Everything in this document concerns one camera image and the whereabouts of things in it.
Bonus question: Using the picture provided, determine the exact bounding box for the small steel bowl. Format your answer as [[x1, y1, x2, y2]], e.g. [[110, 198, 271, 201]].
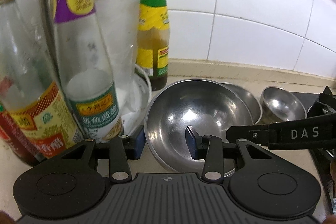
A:
[[260, 86, 307, 123]]

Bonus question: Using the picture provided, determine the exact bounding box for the medium steel bowl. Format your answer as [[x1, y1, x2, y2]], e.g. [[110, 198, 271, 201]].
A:
[[223, 83, 263, 124]]

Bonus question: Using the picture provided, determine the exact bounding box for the large steel bowl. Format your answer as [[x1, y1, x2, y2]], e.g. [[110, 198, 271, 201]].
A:
[[144, 79, 254, 173]]

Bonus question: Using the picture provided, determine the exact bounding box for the red label sauce bottle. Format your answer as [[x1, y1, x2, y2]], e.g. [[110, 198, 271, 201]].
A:
[[1, 105, 41, 166]]

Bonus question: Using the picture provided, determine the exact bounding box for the purple label soy sauce bottle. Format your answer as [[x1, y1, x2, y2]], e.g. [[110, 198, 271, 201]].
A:
[[54, 0, 123, 143]]

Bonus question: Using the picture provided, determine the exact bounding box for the yellow cap vinegar bottle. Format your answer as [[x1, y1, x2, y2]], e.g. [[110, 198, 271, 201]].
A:
[[1, 0, 83, 158]]

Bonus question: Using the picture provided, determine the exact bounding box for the green yellow oyster sauce bottle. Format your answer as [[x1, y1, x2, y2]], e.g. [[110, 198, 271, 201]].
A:
[[136, 0, 170, 91]]

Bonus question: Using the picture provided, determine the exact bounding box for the clear plastic bag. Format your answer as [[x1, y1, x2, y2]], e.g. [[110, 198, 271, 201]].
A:
[[96, 0, 148, 135]]

